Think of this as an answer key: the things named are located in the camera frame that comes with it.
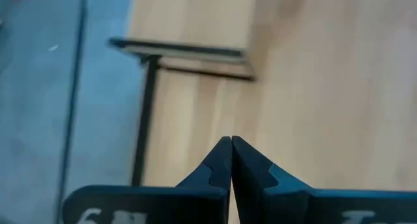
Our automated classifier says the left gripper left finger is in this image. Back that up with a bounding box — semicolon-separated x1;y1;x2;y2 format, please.
61;135;233;224

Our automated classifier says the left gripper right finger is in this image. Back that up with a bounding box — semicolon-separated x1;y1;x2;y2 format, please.
231;135;417;224

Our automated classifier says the wooden shelf with black legs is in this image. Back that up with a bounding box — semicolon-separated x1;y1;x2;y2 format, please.
107;0;258;188

